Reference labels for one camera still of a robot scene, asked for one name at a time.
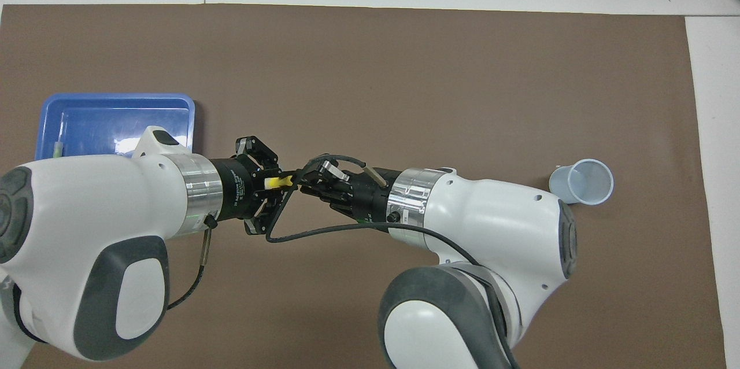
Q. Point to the translucent plastic cup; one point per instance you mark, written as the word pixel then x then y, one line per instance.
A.
pixel 587 184

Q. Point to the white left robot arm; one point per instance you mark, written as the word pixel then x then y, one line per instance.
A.
pixel 87 195

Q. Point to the blue plastic tray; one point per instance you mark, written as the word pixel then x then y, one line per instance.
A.
pixel 115 114

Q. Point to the green pen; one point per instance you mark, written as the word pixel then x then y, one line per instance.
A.
pixel 58 149

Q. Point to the yellow pen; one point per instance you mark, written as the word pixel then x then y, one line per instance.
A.
pixel 276 182

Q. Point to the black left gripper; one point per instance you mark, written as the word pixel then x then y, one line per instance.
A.
pixel 237 189

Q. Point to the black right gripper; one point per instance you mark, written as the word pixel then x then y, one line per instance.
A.
pixel 370 198

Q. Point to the brown table mat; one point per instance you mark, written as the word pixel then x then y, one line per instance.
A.
pixel 370 97

